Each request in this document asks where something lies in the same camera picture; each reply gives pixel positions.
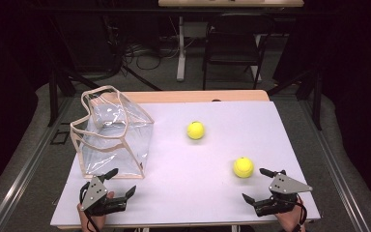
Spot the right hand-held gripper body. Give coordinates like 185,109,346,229
253,173,314,218

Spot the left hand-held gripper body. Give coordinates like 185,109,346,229
78,175,129,217

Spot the transparent bag with beige trim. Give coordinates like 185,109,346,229
70,84,156,180

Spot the yellow tennis ball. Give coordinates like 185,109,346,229
186,120,206,141
233,157,255,179

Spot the person's left hand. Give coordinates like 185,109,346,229
76,190,115,232

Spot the person's right hand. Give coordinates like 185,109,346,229
274,196,307,232

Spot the white board sheet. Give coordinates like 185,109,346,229
49,101,322,227

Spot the black metal stand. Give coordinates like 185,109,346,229
266,62,324,131
46,18,100,128

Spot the wooden table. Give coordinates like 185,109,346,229
56,89,317,231

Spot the black folding chair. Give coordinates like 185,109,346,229
202,13,275,91

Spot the white-legged background table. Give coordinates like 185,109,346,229
157,0,305,82

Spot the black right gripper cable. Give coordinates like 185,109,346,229
291,192,308,232

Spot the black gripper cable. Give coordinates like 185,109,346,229
79,181,101,232
291,192,308,232

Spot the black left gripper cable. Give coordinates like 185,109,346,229
79,181,101,232

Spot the black square floor frame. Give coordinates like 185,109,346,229
50,130,70,146

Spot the bundle of floor cables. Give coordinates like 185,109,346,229
122,38,182,72

